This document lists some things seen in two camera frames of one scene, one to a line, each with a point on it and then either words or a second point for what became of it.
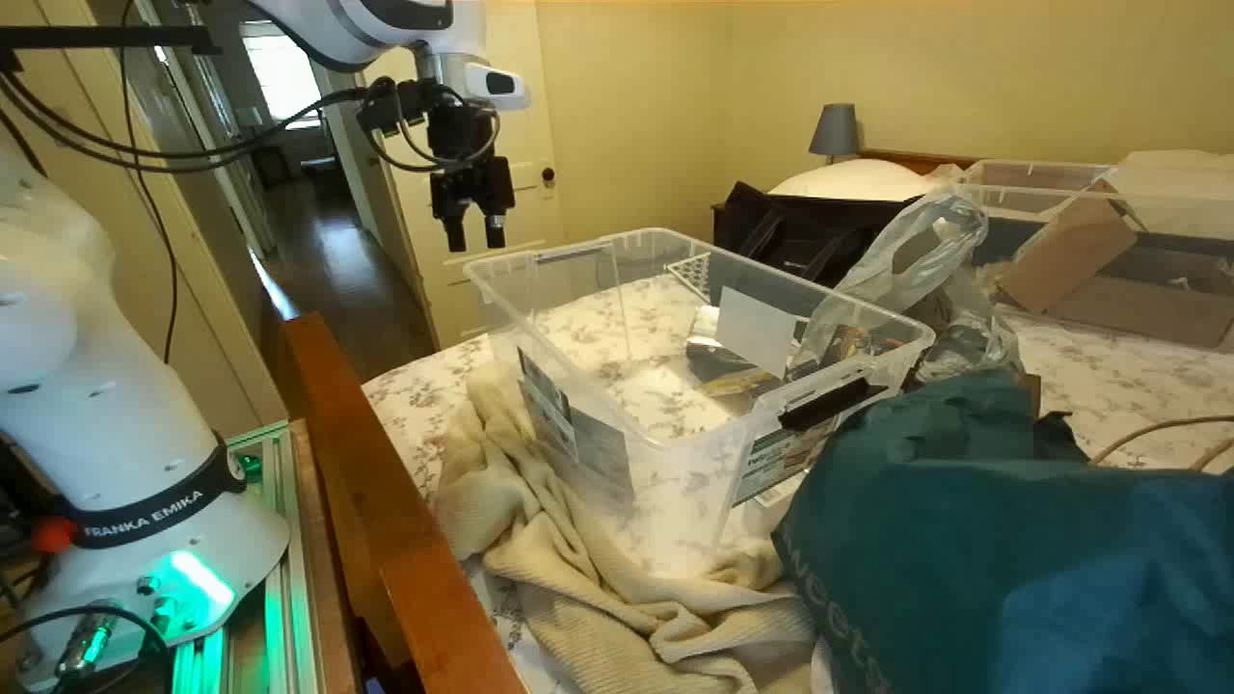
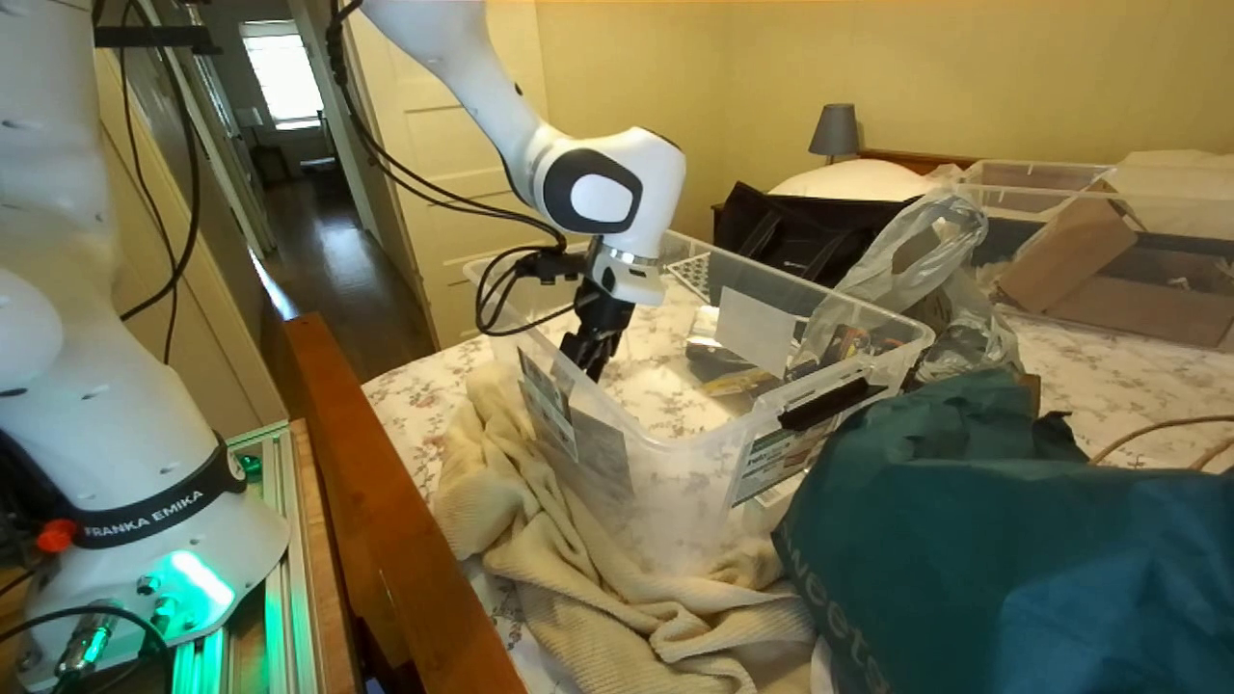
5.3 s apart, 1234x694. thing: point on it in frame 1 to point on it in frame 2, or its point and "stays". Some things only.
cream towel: x=596 y=604 stays
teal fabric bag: x=963 y=542 stays
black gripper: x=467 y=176 to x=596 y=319
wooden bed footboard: x=356 y=515 stays
